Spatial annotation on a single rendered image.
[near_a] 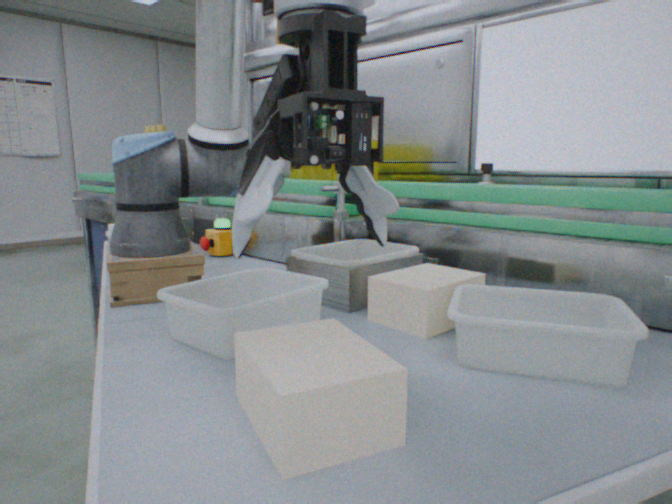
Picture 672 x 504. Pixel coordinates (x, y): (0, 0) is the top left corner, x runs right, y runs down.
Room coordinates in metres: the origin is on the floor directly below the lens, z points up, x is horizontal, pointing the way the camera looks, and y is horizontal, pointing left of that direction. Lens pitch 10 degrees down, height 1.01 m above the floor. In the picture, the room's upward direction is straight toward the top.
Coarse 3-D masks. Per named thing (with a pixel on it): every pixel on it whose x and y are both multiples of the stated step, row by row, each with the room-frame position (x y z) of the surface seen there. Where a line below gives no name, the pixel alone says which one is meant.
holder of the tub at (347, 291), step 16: (416, 256) 0.94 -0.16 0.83; (304, 272) 0.89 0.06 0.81; (320, 272) 0.85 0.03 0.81; (336, 272) 0.83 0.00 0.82; (352, 272) 0.81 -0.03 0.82; (368, 272) 0.84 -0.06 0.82; (384, 272) 0.87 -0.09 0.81; (336, 288) 0.83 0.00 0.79; (352, 288) 0.81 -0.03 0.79; (336, 304) 0.83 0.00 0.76; (352, 304) 0.81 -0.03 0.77
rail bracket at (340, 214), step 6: (336, 168) 1.07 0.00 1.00; (324, 186) 1.04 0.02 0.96; (330, 186) 1.05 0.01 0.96; (336, 186) 1.06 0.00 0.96; (336, 192) 1.07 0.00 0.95; (342, 192) 1.06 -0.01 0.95; (342, 198) 1.07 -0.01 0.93; (342, 204) 1.07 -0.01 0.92; (336, 210) 1.07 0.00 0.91; (342, 210) 1.07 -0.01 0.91; (336, 216) 1.07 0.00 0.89; (342, 216) 1.06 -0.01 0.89; (348, 216) 1.07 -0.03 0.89
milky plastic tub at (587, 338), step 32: (480, 288) 0.71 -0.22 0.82; (512, 288) 0.70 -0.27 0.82; (480, 320) 0.56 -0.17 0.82; (512, 320) 0.55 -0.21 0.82; (544, 320) 0.68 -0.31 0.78; (576, 320) 0.67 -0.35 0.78; (608, 320) 0.64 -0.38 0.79; (480, 352) 0.57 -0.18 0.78; (512, 352) 0.55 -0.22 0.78; (544, 352) 0.54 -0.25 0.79; (576, 352) 0.53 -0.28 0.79; (608, 352) 0.52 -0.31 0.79; (608, 384) 0.52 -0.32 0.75
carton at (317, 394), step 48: (240, 336) 0.49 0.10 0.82; (288, 336) 0.49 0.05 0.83; (336, 336) 0.49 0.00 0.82; (240, 384) 0.48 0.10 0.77; (288, 384) 0.38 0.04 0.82; (336, 384) 0.38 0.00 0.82; (384, 384) 0.40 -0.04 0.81; (288, 432) 0.36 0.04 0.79; (336, 432) 0.38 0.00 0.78; (384, 432) 0.40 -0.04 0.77
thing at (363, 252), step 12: (348, 240) 1.04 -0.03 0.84; (360, 240) 1.06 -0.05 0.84; (372, 240) 1.05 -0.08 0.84; (300, 252) 0.90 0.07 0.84; (312, 252) 0.96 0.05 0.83; (324, 252) 0.98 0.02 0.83; (336, 252) 1.01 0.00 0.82; (348, 252) 1.03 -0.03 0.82; (360, 252) 1.06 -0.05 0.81; (372, 252) 1.04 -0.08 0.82; (384, 252) 1.02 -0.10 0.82; (396, 252) 0.90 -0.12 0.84; (408, 252) 0.92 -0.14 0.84; (336, 264) 0.82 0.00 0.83; (348, 264) 0.81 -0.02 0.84; (360, 264) 0.82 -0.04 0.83
